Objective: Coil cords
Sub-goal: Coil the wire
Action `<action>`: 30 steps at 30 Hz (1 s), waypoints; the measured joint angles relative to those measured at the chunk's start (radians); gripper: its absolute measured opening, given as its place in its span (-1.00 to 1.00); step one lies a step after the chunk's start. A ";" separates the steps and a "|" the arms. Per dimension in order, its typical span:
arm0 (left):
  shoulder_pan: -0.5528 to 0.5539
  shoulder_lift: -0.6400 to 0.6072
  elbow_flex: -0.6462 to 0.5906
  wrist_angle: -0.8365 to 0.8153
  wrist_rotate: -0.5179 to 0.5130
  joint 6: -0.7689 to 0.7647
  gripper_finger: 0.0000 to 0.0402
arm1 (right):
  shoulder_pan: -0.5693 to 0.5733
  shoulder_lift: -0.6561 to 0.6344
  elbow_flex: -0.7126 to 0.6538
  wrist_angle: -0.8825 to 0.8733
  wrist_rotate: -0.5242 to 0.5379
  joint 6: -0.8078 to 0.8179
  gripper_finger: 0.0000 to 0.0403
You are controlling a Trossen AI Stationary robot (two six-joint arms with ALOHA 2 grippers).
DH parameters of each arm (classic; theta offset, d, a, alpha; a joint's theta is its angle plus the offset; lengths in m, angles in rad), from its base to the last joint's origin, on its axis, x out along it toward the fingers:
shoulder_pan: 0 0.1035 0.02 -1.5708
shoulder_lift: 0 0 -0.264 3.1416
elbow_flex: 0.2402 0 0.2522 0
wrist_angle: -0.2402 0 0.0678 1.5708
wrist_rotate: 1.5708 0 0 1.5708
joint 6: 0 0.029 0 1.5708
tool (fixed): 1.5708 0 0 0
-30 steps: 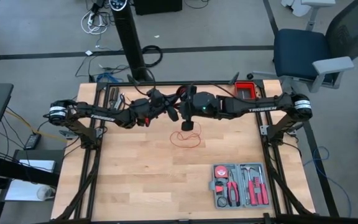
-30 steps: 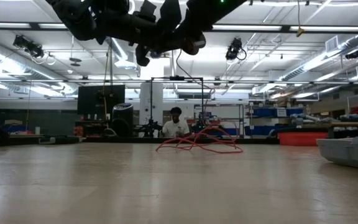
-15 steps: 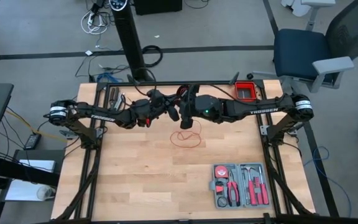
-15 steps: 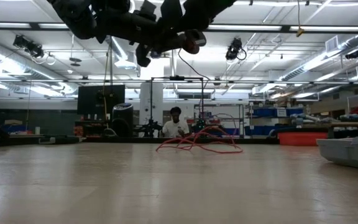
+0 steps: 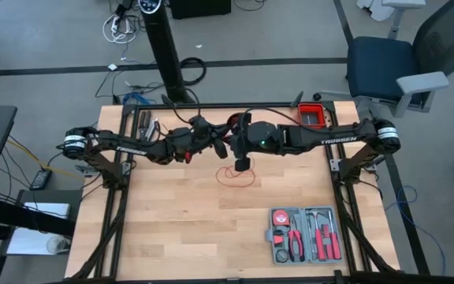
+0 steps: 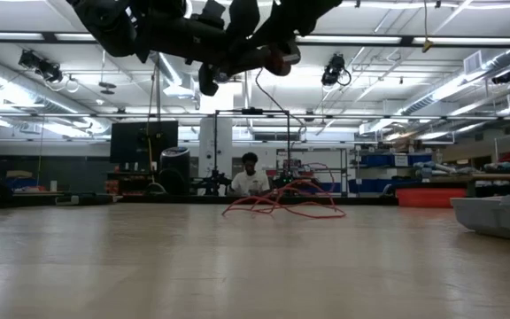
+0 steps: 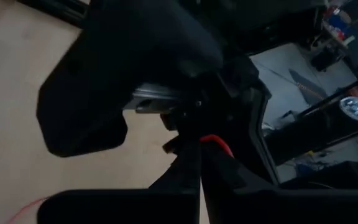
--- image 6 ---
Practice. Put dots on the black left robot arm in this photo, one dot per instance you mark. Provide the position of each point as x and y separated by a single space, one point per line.
113 26

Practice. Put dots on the small black ceiling device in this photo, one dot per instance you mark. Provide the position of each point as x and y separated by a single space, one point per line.
502 78

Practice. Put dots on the blue storage bin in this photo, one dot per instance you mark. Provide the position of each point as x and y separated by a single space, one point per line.
370 186
379 160
20 183

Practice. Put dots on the black aluminium table frame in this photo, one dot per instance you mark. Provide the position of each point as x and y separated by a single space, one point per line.
171 200

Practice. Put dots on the black overhead frame beam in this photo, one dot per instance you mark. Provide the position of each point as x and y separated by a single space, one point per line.
407 41

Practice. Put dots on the silver ceiling air duct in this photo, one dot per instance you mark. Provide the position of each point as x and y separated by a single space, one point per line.
166 71

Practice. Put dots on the grey tool kit case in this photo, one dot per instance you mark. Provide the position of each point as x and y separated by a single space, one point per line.
503 217

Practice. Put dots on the white ceiling air vent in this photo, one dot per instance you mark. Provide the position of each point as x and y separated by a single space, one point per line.
473 64

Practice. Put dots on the person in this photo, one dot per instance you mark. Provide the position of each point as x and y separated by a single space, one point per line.
250 182

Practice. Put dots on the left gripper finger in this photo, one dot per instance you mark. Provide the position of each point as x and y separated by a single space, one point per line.
250 59

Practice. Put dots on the black background robot arm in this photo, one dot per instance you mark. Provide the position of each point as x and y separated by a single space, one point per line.
213 181
288 177

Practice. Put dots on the black vertical pole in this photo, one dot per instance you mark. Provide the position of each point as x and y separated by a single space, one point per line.
159 88

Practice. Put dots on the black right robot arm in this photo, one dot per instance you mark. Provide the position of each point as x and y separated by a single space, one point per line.
299 13

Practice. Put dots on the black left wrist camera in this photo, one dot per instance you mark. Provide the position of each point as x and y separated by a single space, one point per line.
210 17

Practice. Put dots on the red plastic bin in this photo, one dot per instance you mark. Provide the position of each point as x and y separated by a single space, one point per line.
432 198

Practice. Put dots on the black background rig frame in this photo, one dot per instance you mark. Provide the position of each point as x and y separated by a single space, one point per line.
251 111

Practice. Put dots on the black ceiling sensor disc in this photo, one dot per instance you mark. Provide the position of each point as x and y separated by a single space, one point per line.
107 85

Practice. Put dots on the black monitor screen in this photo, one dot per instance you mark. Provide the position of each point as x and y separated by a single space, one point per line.
131 142

